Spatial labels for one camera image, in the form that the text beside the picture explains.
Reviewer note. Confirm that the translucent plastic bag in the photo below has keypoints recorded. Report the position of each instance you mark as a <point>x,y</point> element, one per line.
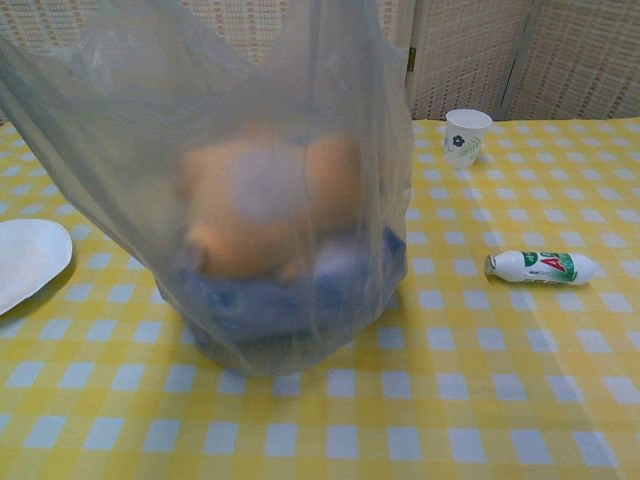
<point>125,165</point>

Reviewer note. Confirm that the beige woven screen panel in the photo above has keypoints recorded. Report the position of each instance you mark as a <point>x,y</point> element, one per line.
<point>460,55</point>
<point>260,25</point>
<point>585,60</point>
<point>35,20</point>

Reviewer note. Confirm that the yellow white checkered tablecloth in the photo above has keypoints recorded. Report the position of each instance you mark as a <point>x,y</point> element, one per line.
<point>450,380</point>

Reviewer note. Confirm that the small white bottle green label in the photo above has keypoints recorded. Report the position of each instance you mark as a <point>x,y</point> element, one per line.
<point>540,268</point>

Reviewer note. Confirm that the white paper plate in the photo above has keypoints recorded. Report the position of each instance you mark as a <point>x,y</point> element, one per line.
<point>30,260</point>

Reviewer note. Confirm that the brass screen hinge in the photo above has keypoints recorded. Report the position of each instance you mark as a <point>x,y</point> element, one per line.
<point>412,58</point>

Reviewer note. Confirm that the orange plush toy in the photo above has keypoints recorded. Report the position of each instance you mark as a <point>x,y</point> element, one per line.
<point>300,200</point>

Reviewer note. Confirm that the white paper cup flower print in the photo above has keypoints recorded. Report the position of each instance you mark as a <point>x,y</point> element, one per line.
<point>465,140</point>

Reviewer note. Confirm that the blue plastic package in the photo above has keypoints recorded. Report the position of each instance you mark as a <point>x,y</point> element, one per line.
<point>280,310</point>

